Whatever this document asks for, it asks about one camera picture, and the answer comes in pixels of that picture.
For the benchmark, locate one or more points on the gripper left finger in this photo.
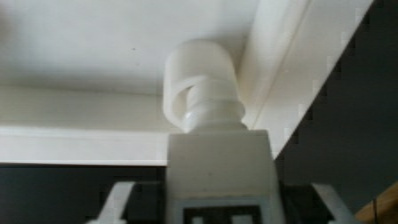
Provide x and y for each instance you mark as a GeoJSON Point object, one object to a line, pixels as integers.
{"type": "Point", "coordinates": [111, 213]}

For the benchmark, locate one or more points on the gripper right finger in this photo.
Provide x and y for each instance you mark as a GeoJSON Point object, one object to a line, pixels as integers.
{"type": "Point", "coordinates": [335, 204]}

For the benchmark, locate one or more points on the white table leg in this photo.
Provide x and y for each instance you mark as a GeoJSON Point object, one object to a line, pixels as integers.
{"type": "Point", "coordinates": [223, 189]}

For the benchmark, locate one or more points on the white square tabletop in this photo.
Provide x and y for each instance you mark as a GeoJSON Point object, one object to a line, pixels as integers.
{"type": "Point", "coordinates": [83, 57]}

